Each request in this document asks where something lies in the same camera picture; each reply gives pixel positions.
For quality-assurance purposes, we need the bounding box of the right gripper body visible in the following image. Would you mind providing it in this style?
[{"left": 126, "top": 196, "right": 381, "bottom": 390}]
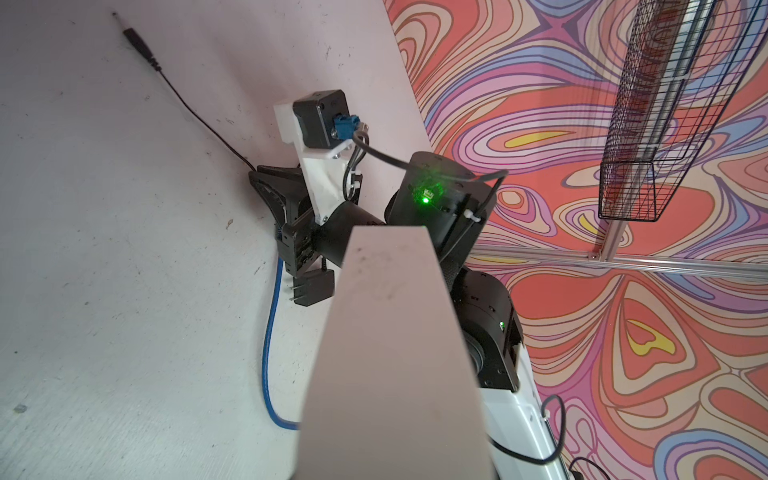
[{"left": 248, "top": 165, "right": 360, "bottom": 276}]

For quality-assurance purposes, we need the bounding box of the black power adapter with cable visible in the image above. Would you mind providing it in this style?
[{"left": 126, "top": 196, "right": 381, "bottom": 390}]
[{"left": 291, "top": 269, "right": 335, "bottom": 307}]

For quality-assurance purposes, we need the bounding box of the long black cable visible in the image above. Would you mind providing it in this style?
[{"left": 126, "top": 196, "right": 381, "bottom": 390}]
[{"left": 111, "top": 11, "right": 258, "bottom": 172}]

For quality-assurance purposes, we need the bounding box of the black wire basket back wall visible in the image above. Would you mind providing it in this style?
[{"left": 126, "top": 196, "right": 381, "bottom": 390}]
[{"left": 598, "top": 1, "right": 767, "bottom": 222}]

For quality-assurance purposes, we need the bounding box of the blue ethernet cable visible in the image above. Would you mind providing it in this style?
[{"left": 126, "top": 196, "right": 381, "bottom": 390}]
[{"left": 261, "top": 257, "right": 301, "bottom": 431}]

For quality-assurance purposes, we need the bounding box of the white network switch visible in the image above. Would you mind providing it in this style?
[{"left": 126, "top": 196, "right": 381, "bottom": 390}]
[{"left": 294, "top": 226, "right": 494, "bottom": 479}]

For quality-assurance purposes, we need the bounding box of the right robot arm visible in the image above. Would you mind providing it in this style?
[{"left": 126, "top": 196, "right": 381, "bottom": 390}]
[{"left": 249, "top": 152, "right": 570, "bottom": 479}]

